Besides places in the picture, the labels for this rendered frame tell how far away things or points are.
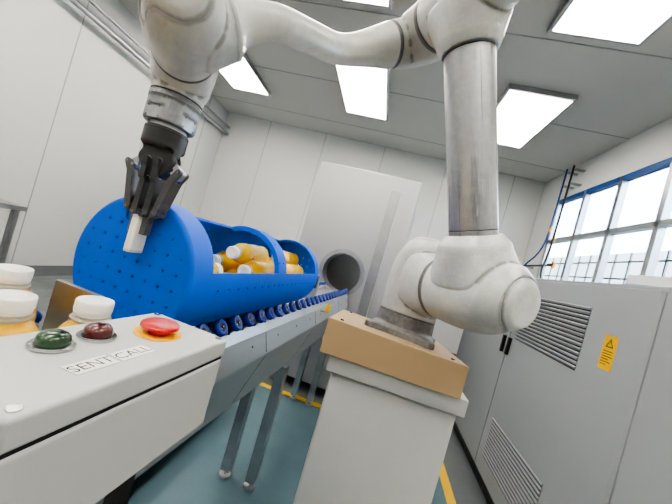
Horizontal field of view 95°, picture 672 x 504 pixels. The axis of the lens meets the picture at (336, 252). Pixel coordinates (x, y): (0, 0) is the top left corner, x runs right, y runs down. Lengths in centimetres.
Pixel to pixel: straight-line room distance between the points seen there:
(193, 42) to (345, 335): 59
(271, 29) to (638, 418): 163
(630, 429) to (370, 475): 106
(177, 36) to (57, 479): 46
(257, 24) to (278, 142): 591
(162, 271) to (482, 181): 65
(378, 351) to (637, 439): 115
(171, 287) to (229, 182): 601
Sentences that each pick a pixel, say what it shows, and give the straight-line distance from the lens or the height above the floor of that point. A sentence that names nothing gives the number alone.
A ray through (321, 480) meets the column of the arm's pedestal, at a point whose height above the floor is 71.
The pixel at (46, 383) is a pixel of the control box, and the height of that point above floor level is 110.
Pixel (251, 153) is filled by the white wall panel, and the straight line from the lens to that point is 660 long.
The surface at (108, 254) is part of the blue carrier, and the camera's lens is 76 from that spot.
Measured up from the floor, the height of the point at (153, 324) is 111.
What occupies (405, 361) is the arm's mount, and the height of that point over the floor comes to 104.
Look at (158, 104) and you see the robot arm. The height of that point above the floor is 139.
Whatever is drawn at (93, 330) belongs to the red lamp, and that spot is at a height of 111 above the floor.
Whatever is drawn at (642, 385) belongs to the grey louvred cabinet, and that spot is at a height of 108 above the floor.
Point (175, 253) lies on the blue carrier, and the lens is 65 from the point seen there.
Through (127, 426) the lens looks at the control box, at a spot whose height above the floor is 106.
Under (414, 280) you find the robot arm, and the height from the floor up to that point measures 122.
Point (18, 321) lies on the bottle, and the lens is 46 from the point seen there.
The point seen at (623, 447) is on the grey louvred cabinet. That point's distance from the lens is 167.
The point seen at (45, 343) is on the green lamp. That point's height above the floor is 111.
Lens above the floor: 122
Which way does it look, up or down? 1 degrees up
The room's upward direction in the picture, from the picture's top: 16 degrees clockwise
